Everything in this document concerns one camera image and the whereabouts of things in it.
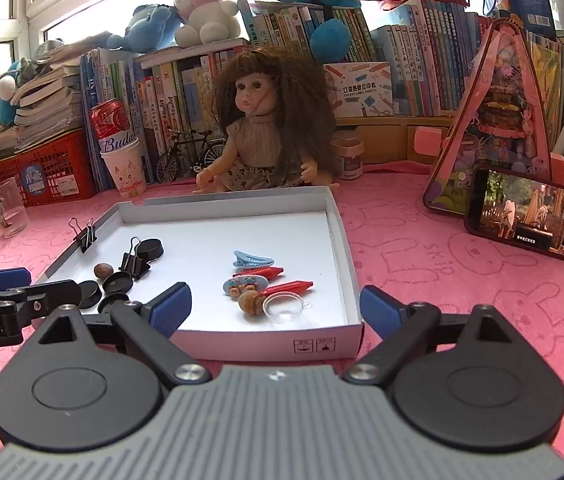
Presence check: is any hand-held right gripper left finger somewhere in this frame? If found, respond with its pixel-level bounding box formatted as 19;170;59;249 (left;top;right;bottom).
14;282;213;387

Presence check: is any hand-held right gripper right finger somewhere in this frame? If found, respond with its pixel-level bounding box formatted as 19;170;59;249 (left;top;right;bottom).
343;285;537;387

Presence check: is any large black binder clip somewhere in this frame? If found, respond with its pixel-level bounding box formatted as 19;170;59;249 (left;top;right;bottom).
118;236;153;281

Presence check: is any black round lid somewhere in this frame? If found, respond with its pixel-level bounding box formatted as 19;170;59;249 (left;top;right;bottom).
97;294;132;315
102;271;135;295

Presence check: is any white cardboard box tray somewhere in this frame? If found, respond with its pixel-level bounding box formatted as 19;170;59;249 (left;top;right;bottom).
29;185;365;361

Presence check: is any blue bear hair clip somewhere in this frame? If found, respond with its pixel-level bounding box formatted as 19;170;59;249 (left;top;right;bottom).
222;274;269;297

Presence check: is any plain blue hair clip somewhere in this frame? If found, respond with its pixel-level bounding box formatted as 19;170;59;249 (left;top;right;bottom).
232;250;275;268

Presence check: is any clear plastic dome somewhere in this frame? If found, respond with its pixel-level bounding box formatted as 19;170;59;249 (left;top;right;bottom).
262;292;311;331

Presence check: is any clear glass mug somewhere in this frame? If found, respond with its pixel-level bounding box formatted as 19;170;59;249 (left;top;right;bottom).
0;176;30;238

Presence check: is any pink rabbit print towel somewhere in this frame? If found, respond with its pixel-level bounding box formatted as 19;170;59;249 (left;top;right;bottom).
0;160;564;461

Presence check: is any small black binder clip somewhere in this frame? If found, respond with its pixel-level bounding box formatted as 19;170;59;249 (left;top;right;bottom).
68;217;99;253

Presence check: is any large red plastic crate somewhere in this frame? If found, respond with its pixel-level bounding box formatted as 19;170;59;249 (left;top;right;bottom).
0;127;98;207

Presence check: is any white cat print paper cup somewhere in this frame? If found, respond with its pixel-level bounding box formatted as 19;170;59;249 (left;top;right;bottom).
100;137;147;198

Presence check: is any small brown jar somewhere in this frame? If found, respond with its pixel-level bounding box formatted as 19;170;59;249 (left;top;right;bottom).
331;130;365;181

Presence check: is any black miniature bicycle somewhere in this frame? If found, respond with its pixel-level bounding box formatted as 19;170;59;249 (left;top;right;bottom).
155;130;227;184

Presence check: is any wooden drawer unit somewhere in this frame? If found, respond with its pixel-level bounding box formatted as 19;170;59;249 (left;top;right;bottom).
334;116;457;166

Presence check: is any black smartphone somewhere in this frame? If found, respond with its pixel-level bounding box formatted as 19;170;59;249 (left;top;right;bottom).
464;166;564;263

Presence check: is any stack of worn books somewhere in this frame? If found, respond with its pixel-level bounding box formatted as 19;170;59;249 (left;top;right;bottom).
9;62;88;153

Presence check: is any small blue white plush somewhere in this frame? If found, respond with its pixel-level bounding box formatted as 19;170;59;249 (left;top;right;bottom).
0;60;30;128

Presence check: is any red beer can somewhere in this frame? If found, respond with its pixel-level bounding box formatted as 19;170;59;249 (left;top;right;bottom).
89;100;135;153

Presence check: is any curly brown hair doll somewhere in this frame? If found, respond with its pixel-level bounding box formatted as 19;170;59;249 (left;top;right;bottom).
194;47;340;196

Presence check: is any row of upright books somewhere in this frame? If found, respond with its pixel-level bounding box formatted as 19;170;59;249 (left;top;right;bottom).
79;0;492;193

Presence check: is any colourful printed carton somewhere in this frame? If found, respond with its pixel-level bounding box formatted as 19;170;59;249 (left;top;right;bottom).
323;61;395;120

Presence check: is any pink triangular toy house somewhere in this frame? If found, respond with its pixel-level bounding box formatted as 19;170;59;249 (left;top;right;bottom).
422;17;564;216

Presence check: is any row of thin picture books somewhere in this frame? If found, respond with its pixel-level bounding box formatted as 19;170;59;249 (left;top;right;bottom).
526;40;564;156

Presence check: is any white window frame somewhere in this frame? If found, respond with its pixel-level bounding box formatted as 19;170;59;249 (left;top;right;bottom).
0;0;177;126

